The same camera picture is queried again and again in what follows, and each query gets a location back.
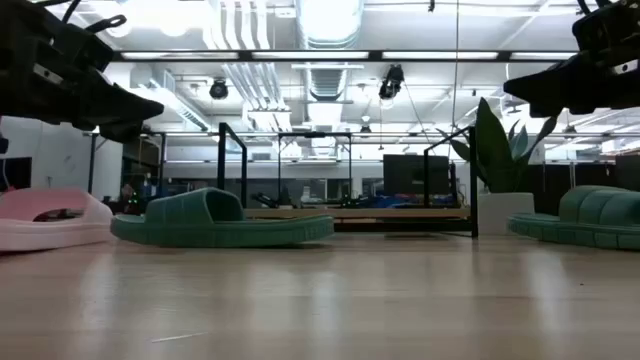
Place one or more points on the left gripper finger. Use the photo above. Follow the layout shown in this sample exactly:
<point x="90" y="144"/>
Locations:
<point x="122" y="132"/>
<point x="130" y="107"/>

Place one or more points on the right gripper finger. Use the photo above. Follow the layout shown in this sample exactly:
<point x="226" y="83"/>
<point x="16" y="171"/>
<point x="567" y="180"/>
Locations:
<point x="547" y="111"/>
<point x="555" y="82"/>

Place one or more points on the green rubber slide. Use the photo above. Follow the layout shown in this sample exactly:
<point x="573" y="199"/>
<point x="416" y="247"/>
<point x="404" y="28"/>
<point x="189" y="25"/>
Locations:
<point x="590" y="210"/>
<point x="225" y="232"/>

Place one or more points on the pink rubber slide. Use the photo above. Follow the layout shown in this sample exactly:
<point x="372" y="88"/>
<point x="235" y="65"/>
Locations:
<point x="55" y="235"/>

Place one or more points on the black background robot arm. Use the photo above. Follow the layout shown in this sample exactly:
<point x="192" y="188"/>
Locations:
<point x="265" y="201"/>

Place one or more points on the dark background storage rack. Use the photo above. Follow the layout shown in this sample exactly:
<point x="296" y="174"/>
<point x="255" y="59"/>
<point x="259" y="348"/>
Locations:
<point x="142" y="155"/>

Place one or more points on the person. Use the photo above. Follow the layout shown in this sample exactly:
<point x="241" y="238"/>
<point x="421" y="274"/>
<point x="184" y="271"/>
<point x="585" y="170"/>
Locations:
<point x="127" y="194"/>

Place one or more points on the green snake plant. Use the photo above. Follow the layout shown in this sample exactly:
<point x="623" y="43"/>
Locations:
<point x="492" y="150"/>

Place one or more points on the round black ceiling fixture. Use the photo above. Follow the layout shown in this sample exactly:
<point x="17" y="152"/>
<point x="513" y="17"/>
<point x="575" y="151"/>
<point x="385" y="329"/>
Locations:
<point x="218" y="90"/>

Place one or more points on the plain white plant pot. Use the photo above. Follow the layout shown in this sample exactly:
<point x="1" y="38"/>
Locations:
<point x="505" y="215"/>

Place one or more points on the black background monitor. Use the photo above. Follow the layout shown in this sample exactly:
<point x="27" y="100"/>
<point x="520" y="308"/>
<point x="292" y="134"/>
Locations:
<point x="410" y="175"/>

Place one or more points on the black overhead light bar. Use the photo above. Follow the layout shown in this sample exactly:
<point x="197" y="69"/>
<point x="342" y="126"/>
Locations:
<point x="375" y="55"/>

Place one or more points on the dark rectangular wall panel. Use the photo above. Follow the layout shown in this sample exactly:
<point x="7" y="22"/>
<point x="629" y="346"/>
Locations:
<point x="15" y="175"/>

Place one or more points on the black frame wooden shoe shelf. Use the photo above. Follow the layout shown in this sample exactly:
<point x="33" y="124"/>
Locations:
<point x="473" y="200"/>

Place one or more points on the black overhead camera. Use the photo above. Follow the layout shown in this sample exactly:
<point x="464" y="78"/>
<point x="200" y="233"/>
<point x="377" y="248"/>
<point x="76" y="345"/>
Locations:
<point x="392" y="80"/>

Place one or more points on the black background station frame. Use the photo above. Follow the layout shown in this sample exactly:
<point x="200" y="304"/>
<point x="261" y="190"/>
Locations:
<point x="314" y="134"/>

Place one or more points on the silver ceiling air duct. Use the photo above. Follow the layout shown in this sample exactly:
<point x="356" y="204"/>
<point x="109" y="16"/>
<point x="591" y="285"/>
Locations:
<point x="330" y="25"/>

